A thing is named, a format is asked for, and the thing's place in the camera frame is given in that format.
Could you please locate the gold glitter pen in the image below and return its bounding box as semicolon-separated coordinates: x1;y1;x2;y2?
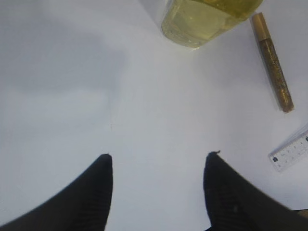
252;13;294;113

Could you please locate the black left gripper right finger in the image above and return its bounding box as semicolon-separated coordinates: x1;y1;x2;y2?
203;152;308;231

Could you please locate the clear plastic ruler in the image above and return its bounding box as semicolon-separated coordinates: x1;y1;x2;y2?
268;124;308;172

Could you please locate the yellow tea bottle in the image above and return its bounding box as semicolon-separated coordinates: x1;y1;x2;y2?
161;0;262;49

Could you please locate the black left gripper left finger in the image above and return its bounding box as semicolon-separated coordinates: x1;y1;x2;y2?
0;154;113;231

